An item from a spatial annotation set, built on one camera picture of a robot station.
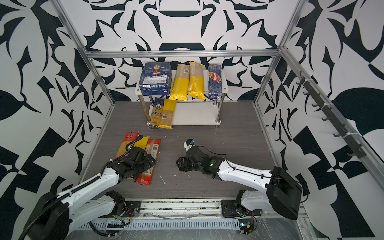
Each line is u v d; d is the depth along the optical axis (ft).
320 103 1.96
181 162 2.31
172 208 2.49
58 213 1.31
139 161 2.22
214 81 2.55
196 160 2.00
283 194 1.35
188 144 2.37
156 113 3.34
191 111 3.44
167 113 3.32
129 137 3.21
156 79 2.47
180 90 2.44
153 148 3.00
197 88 2.42
